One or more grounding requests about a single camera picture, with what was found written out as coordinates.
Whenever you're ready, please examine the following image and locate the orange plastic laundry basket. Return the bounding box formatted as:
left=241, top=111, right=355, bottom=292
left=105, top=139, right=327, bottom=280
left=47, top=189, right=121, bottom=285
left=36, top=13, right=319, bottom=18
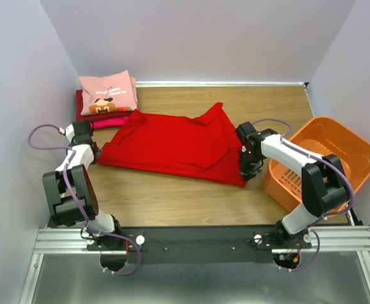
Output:
left=264, top=117, right=370, bottom=212

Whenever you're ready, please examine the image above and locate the magenta folded t shirt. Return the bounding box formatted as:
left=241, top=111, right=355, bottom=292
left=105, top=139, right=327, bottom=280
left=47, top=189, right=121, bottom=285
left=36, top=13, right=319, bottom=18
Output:
left=91, top=117, right=129, bottom=130

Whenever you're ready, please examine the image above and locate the dark red folded t shirt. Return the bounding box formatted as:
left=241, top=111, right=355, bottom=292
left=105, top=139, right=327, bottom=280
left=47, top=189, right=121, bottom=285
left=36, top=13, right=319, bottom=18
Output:
left=75, top=89, right=132, bottom=122

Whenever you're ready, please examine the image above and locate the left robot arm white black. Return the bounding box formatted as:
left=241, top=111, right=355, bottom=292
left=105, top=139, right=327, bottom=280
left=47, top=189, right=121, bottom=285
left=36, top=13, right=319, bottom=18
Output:
left=42, top=120, right=125, bottom=250

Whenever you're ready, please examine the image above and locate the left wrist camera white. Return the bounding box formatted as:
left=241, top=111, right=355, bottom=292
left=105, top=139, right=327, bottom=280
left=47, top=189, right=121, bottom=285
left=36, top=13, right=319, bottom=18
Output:
left=58, top=124, right=75, bottom=142

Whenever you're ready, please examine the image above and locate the pink folded printed t shirt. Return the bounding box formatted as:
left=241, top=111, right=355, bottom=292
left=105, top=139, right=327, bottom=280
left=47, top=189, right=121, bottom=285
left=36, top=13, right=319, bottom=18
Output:
left=79, top=70, right=137, bottom=116

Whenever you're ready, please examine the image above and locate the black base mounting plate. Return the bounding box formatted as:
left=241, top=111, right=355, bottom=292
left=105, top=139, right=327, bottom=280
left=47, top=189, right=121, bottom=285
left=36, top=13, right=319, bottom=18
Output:
left=86, top=224, right=312, bottom=265

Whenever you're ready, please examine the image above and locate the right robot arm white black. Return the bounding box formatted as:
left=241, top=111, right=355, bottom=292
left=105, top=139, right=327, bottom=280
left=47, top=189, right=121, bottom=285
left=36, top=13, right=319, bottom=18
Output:
left=235, top=122, right=354, bottom=247

